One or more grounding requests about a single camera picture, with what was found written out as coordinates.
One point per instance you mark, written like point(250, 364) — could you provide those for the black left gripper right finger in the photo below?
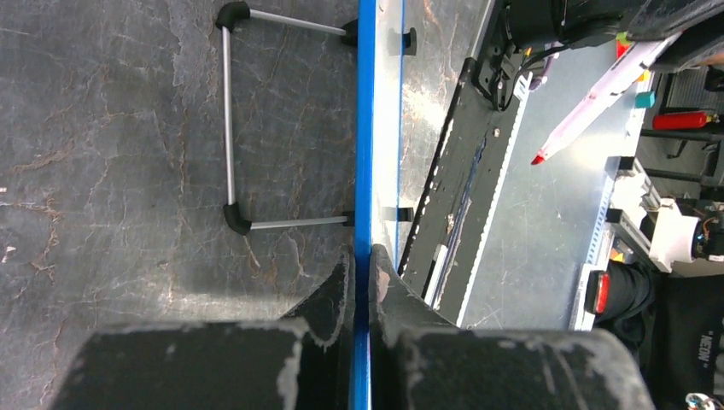
point(420, 360)

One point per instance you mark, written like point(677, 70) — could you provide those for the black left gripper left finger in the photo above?
point(301, 360)

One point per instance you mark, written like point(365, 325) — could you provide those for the blue framed whiteboard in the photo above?
point(380, 23)

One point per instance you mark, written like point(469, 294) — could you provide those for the red white marker pen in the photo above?
point(638, 58)

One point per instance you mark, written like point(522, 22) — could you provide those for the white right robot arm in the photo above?
point(579, 24)

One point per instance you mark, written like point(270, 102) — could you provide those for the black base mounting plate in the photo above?
point(432, 244)

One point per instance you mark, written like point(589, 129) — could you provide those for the person in black clothes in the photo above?
point(673, 327)

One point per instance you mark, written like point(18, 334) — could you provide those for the red fire extinguisher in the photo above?
point(691, 120)

